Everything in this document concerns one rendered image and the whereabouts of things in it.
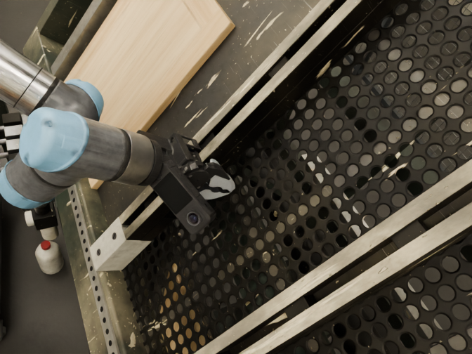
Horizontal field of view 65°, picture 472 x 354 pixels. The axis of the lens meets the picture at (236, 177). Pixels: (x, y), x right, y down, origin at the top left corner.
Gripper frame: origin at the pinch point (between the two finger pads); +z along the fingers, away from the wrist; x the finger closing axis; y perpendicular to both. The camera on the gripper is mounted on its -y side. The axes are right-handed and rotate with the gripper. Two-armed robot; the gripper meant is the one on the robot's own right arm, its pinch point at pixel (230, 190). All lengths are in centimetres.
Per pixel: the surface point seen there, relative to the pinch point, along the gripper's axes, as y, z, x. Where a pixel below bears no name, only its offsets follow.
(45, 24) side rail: 102, -2, 34
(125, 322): -6.9, -0.7, 38.0
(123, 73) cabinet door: 51, 1, 12
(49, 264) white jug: 53, 28, 113
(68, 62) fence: 78, 0, 31
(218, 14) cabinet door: 35.0, 0.4, -17.6
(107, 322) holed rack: -5.4, -3.3, 40.0
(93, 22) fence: 78, 0, 15
